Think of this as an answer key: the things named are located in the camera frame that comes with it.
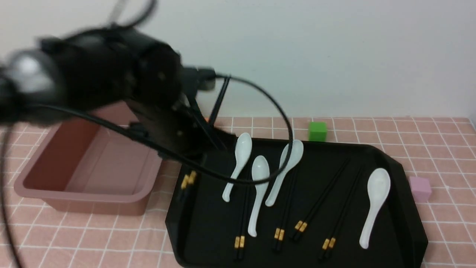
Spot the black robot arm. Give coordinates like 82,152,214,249
0,26,226,156

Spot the green cube block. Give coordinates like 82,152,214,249
308,121,328,142

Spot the pink cube block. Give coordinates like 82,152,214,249
408,176,432,202

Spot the brown plastic bin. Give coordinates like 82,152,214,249
14,118,162,216

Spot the black plastic tray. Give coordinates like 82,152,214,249
165,142,428,268

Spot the black chopstick pair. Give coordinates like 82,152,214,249
238,175,251,260
177,170,197,201
296,160,351,242
275,171,298,254
273,176,292,254
234,175,248,260
324,169,365,260
290,157,351,242
318,166,364,261

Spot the white ceramic spoon right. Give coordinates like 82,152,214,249
359,168,391,249

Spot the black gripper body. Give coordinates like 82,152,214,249
126,37,227,157

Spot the white ceramic spoon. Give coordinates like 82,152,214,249
222,133,252,202
359,168,391,249
265,140,304,207
248,155,270,237

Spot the white ceramic spoon far left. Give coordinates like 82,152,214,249
222,133,252,202

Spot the black cable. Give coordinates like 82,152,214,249
0,71,293,268

